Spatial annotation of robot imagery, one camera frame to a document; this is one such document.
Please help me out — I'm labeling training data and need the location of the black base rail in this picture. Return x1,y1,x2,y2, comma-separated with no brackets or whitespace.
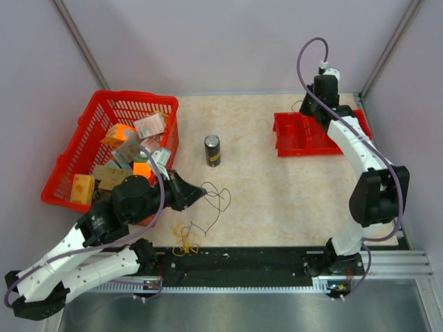
117,246,368,288

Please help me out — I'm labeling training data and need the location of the red divided bin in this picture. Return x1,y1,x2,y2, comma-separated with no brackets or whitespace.
272,109,373,158

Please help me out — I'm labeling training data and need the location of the orange box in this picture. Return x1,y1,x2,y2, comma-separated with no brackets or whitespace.
100,123,136,148

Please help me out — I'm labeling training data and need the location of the bright orange carton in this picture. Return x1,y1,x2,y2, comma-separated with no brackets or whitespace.
133,157,155,181

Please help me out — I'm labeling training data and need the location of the dark brown wire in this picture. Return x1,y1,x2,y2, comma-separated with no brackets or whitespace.
181,181,232,250

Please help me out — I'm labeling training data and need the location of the yellow sponge box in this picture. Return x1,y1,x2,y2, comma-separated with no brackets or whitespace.
70,174,96,205

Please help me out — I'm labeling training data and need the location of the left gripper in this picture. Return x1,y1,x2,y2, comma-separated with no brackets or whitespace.
130,169,208,225

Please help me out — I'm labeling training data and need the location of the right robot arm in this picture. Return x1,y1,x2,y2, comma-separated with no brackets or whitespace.
300,71,410,277

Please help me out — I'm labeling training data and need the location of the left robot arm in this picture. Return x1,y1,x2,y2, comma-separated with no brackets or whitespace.
4,170,207,321

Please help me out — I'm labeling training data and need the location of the black drink can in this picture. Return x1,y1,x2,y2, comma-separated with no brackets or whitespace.
204,135,221,167

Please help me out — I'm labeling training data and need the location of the brown cardboard box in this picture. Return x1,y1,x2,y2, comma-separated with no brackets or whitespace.
92,165,133,191

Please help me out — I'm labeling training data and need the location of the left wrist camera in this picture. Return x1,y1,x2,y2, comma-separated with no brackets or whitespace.
150,147,172,174

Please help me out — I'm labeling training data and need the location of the red plastic basket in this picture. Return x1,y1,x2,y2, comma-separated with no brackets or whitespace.
40,90,179,213

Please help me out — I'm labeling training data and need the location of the pink packet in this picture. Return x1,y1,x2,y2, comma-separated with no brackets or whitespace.
134,113,166,139

